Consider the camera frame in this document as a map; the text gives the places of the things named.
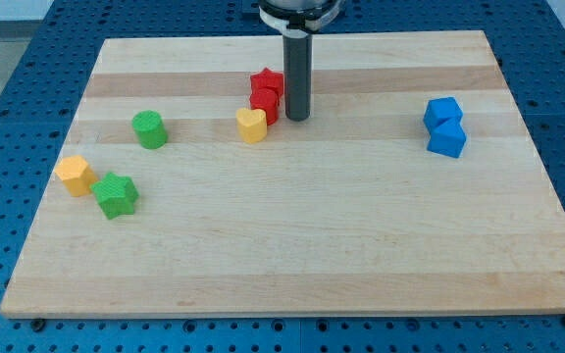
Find blue cube block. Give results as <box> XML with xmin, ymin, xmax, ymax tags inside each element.
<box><xmin>427</xmin><ymin>119</ymin><xmax>467</xmax><ymax>158</ymax></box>
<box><xmin>423</xmin><ymin>97</ymin><xmax>463</xmax><ymax>131</ymax></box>

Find red star block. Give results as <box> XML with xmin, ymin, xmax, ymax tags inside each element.
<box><xmin>250</xmin><ymin>68</ymin><xmax>284</xmax><ymax>98</ymax></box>

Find lower blue cube block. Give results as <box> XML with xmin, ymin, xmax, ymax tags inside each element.
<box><xmin>427</xmin><ymin>119</ymin><xmax>467</xmax><ymax>158</ymax></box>

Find upper blue cube block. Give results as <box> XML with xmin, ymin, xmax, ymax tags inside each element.
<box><xmin>423</xmin><ymin>97</ymin><xmax>463</xmax><ymax>131</ymax></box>

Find yellow pentagon block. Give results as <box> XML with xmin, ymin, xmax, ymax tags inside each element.
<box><xmin>55</xmin><ymin>155</ymin><xmax>99</xmax><ymax>197</ymax></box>

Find red cylinder block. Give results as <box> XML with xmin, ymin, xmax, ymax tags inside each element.
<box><xmin>249</xmin><ymin>88</ymin><xmax>279</xmax><ymax>126</ymax></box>

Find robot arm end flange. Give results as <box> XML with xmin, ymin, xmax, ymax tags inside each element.
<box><xmin>258</xmin><ymin>0</ymin><xmax>346</xmax><ymax>37</ymax></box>

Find wooden board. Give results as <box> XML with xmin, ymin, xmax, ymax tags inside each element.
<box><xmin>0</xmin><ymin>30</ymin><xmax>565</xmax><ymax>319</ymax></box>

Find green star block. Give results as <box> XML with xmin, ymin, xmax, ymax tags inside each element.
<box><xmin>90</xmin><ymin>172</ymin><xmax>139</xmax><ymax>220</ymax></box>

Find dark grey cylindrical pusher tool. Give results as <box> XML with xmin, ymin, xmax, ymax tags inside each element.
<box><xmin>283</xmin><ymin>29</ymin><xmax>312</xmax><ymax>122</ymax></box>

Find yellow heart block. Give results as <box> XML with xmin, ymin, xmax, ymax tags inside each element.
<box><xmin>235</xmin><ymin>108</ymin><xmax>268</xmax><ymax>144</ymax></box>

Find green cylinder block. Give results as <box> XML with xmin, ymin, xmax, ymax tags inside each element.
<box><xmin>131</xmin><ymin>110</ymin><xmax>168</xmax><ymax>149</ymax></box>

